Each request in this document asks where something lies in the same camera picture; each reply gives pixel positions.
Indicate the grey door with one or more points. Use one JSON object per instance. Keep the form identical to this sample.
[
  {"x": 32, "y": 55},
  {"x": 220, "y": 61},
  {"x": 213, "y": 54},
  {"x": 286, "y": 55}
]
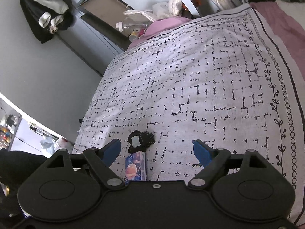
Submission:
[{"x": 78, "y": 35}]

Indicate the cluttered storage rack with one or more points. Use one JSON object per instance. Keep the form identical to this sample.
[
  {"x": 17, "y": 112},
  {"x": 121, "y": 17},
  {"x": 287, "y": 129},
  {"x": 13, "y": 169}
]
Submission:
[{"x": 9, "y": 128}]

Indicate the small paper cup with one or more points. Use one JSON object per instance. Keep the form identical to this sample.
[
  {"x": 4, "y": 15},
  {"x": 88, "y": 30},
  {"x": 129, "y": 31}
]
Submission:
[{"x": 133, "y": 36}]

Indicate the crumpled white plastic bag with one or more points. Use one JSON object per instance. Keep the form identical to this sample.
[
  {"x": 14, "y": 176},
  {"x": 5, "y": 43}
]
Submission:
[{"x": 162, "y": 9}]

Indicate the white duvet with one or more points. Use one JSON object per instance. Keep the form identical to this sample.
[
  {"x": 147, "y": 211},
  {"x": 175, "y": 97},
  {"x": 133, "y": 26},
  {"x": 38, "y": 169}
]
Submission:
[{"x": 295, "y": 7}]

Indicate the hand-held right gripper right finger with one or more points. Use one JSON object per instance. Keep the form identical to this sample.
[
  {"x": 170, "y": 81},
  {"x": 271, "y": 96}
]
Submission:
[{"x": 202, "y": 153}]

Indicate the pile of dark clothes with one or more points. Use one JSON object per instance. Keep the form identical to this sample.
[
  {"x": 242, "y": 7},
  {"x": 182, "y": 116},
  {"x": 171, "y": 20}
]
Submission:
[{"x": 47, "y": 9}]

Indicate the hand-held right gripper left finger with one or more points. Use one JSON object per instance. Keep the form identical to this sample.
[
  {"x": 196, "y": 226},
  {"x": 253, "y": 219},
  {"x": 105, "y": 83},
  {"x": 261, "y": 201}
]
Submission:
[{"x": 110, "y": 151}]

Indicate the flat cardboard carton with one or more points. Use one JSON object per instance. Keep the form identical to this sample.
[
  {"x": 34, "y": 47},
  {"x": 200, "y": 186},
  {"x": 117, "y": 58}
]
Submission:
[{"x": 104, "y": 7}]

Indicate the white patterned blanket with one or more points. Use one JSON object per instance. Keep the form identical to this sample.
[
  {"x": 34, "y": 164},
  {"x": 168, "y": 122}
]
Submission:
[{"x": 190, "y": 76}]

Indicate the black hair scrunchie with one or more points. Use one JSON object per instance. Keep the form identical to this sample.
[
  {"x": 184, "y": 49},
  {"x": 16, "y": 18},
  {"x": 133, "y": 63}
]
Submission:
[{"x": 146, "y": 138}]

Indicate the black garment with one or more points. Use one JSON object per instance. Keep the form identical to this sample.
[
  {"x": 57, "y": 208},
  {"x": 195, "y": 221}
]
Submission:
[{"x": 19, "y": 169}]

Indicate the blue snack packet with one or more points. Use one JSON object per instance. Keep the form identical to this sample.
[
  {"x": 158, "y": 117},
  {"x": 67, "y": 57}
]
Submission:
[{"x": 135, "y": 169}]

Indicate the clear plastic bottle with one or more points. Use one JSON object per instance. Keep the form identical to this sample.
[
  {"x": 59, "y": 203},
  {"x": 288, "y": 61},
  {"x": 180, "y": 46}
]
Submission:
[{"x": 128, "y": 25}]

